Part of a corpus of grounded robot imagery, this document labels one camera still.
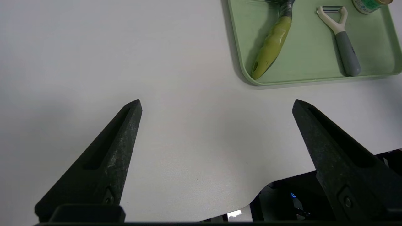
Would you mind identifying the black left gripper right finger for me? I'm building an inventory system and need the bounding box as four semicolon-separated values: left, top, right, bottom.
292;99;402;222

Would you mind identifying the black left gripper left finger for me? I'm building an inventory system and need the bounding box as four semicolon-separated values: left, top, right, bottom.
35;99;143;223

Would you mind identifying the white peeler with grey handle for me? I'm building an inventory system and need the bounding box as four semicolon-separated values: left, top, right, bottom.
316;5;361;77

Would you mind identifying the small tin can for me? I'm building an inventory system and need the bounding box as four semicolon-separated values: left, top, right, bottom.
352;0;394;14

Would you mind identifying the green plastic tray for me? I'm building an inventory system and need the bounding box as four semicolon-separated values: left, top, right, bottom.
227;0;402;86

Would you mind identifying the grey brush with green handle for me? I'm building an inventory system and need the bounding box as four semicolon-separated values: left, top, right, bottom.
250;0;297;80

